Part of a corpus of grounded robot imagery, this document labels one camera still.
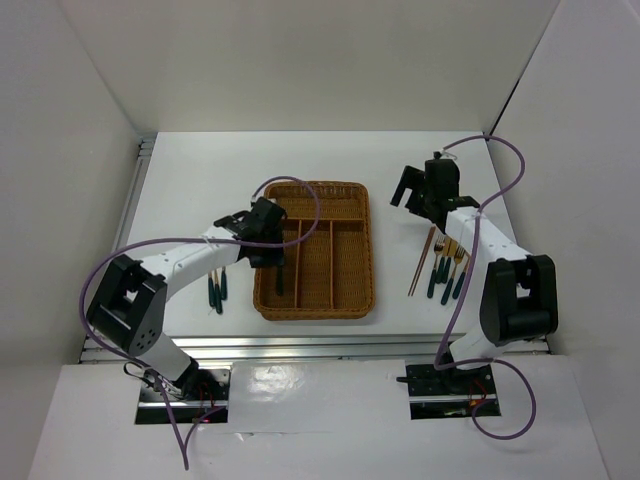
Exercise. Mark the gold fork green handle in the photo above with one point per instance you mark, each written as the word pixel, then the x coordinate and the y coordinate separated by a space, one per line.
pixel 223 284

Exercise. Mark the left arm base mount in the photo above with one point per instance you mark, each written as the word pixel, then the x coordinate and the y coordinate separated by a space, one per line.
pixel 204 396

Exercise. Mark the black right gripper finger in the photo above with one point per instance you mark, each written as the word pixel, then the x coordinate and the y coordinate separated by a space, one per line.
pixel 418 204
pixel 412 179

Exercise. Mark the gold spoon pile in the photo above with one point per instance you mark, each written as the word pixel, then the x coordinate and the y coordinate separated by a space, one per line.
pixel 438 250

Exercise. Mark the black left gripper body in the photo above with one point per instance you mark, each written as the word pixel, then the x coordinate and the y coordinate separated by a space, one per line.
pixel 267 256

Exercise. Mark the gold spoon green handle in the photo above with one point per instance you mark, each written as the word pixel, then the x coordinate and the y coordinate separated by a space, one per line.
pixel 218 295
pixel 212 297

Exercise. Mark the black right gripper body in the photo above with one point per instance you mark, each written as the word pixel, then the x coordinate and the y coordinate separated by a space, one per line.
pixel 428 191

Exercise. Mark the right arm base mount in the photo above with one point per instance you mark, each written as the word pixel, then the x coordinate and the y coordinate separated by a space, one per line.
pixel 449 394

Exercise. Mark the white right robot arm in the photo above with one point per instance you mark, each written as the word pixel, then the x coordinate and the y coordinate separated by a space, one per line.
pixel 519 292

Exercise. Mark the gold knife green handle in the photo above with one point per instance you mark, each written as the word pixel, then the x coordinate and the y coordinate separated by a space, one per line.
pixel 280 280

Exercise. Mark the brown wicker cutlery tray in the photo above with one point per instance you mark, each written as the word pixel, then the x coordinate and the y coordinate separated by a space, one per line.
pixel 329 276

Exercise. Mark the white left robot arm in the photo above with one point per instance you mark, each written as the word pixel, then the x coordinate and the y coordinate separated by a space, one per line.
pixel 129 305

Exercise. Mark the gold knife pile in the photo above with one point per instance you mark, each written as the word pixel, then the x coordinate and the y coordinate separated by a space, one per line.
pixel 442 263

